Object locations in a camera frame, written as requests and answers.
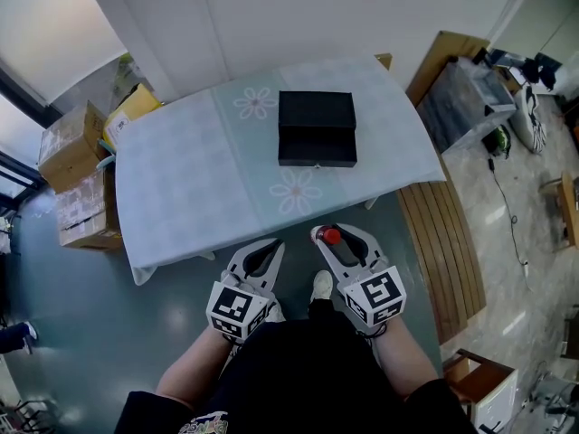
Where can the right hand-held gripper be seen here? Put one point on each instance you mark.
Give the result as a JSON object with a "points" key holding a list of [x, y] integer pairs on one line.
{"points": [[377, 294]]}

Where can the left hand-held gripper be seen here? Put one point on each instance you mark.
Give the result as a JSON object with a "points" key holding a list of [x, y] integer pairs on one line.
{"points": [[235, 308]]}

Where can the small red-capped bottle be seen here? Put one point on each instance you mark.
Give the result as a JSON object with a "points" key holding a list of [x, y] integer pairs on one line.
{"points": [[326, 234]]}

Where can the black box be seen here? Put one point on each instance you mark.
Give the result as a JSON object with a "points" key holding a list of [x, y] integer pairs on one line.
{"points": [[316, 113]]}

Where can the person's left forearm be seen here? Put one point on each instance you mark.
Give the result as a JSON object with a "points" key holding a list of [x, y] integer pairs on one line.
{"points": [[194, 369]]}

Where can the person's right forearm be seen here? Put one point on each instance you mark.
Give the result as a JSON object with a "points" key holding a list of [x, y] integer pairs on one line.
{"points": [[402, 360]]}

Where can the taped brown cardboard box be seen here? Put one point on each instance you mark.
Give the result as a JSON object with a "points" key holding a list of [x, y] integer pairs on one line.
{"points": [[70, 147], [86, 215]]}

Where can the yellow cardboard box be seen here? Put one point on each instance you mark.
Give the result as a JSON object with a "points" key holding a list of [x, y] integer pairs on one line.
{"points": [[129, 116]]}

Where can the person's white right shoe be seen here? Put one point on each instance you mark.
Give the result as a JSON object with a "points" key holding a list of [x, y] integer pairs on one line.
{"points": [[322, 285]]}

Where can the person's white shoe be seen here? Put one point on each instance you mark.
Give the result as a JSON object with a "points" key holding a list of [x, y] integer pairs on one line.
{"points": [[275, 313], [322, 285]]}

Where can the white table leg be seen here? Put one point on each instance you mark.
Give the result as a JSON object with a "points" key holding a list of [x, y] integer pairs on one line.
{"points": [[371, 204], [207, 256]]}

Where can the person's white left shoe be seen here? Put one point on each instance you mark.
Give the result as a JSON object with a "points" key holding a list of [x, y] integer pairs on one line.
{"points": [[275, 313]]}

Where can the person's black trousers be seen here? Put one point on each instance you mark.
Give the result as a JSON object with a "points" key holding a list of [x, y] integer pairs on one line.
{"points": [[322, 312]]}

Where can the wooden slatted bench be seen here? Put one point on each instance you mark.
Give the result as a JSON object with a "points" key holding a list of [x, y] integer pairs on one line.
{"points": [[441, 251]]}

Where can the light blue flowered tablecloth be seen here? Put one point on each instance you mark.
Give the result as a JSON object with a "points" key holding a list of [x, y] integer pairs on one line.
{"points": [[190, 165]]}

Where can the person's black shirt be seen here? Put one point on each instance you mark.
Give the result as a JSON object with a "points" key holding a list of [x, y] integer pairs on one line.
{"points": [[307, 387]]}

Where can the green and black bag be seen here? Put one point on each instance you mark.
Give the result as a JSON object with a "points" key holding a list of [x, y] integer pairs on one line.
{"points": [[497, 139]]}

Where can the grey covered cabinet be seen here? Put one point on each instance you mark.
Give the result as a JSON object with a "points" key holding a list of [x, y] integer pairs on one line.
{"points": [[466, 102]]}

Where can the wooden white open cabinet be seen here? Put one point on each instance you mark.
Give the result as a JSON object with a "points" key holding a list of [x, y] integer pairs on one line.
{"points": [[486, 389]]}

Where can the wooden board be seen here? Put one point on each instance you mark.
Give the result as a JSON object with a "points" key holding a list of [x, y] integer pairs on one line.
{"points": [[436, 61]]}

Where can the wooden stool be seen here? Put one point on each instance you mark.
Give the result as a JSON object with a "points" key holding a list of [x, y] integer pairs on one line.
{"points": [[565, 206]]}

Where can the white black patterned bag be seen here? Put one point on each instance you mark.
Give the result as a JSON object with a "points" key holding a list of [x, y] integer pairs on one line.
{"points": [[533, 118]]}

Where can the white roller blind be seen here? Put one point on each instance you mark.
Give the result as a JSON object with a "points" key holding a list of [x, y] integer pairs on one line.
{"points": [[50, 30]]}

